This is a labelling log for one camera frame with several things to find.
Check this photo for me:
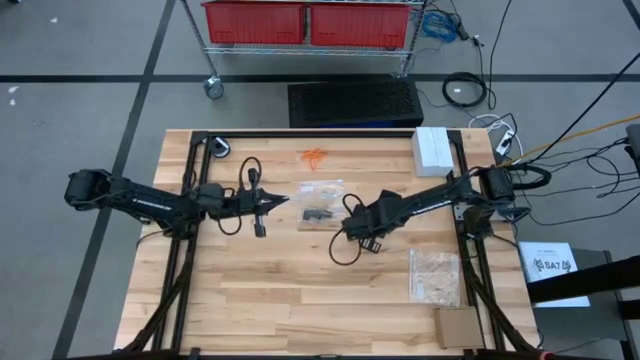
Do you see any yellow cable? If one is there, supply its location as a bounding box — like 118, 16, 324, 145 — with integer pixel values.
504, 113, 640, 166

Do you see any thick black cable loop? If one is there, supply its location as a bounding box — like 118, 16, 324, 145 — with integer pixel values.
509, 162, 553, 192

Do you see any black floor mat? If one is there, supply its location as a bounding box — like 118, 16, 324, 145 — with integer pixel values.
287, 78, 425, 129

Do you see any black beam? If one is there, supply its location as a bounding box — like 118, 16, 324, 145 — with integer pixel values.
527, 254, 640, 305

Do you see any chrome wire shelving cart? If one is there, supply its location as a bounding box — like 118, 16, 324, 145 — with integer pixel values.
179, 0, 430, 80

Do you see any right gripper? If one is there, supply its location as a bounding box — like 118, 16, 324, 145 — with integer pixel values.
342, 190, 404, 253

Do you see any white printed booklet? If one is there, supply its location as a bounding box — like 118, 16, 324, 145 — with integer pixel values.
517, 241, 591, 309

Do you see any red plastic bin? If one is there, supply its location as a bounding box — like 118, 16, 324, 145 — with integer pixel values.
308, 3, 411, 50
201, 1, 307, 45

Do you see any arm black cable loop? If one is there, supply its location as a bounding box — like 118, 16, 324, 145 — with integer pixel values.
238, 155, 264, 177
327, 226, 363, 267

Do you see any black power adapter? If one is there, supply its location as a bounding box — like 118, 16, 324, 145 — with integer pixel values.
449, 12, 485, 49

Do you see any orange rubber bands pile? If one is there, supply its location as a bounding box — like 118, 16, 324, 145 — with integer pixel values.
301, 147, 329, 172

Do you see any grey side cart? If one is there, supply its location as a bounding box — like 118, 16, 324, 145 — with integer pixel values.
529, 248, 631, 360

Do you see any white cable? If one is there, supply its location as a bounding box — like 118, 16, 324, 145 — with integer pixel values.
468, 113, 525, 159

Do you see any long black cable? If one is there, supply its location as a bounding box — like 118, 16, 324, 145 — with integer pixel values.
487, 0, 514, 111
524, 64, 640, 166

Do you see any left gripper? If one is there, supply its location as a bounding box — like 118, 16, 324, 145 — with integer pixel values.
238, 169, 291, 239

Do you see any coiled black cable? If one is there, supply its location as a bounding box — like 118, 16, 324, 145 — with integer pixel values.
441, 71, 489, 109

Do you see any white power strip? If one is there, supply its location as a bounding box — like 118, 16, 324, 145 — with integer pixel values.
494, 128, 516, 156

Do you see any coiled blue cable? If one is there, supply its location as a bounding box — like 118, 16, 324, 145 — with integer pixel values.
419, 9, 460, 44

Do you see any silver mounting bracket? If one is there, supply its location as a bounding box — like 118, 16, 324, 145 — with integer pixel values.
452, 202, 474, 224

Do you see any grey cart caster wheel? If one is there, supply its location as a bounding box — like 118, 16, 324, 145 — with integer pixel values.
203, 75, 225, 100

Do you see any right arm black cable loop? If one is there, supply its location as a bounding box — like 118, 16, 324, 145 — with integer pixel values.
327, 226, 363, 267

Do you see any white cardboard box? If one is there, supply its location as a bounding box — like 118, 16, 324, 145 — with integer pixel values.
410, 126, 455, 178

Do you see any small brown cardboard box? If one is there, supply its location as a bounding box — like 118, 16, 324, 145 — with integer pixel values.
432, 306, 485, 350

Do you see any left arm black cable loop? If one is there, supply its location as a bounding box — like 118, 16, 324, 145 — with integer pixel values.
238, 155, 264, 177

